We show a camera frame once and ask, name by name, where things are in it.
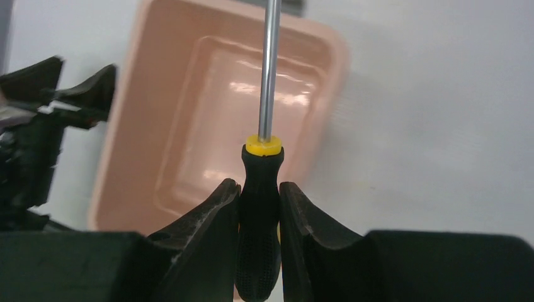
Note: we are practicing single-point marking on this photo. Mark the pink plastic bin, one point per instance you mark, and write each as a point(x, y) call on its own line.
point(189, 99)

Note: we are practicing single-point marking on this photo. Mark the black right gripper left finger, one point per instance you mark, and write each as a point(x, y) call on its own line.
point(191, 259)

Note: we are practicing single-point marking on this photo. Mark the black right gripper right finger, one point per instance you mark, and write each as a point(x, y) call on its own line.
point(322, 260)

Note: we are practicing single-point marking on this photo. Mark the black yellow handled screwdriver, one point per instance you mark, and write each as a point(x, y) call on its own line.
point(258, 252)

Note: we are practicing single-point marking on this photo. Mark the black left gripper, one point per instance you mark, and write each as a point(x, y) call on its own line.
point(31, 140)

